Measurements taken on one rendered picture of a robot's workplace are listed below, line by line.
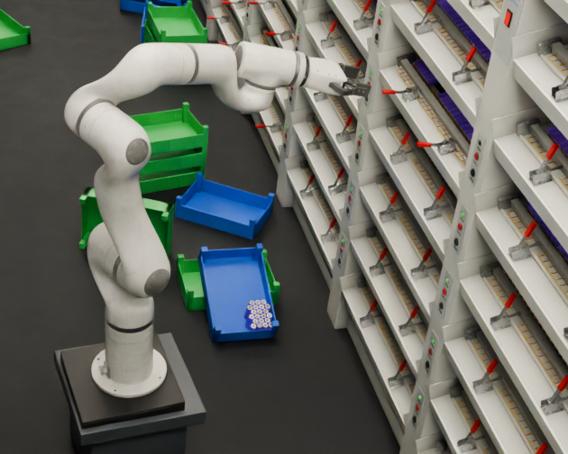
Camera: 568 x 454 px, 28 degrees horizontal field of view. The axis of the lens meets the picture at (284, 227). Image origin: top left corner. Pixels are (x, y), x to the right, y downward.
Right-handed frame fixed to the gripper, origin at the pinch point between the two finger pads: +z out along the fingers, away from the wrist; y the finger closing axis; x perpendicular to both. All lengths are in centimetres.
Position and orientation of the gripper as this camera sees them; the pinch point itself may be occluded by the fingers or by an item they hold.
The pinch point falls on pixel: (360, 81)
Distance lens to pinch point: 276.3
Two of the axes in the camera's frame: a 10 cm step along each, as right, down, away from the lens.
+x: 3.1, -8.1, -5.0
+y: 2.4, 5.7, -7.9
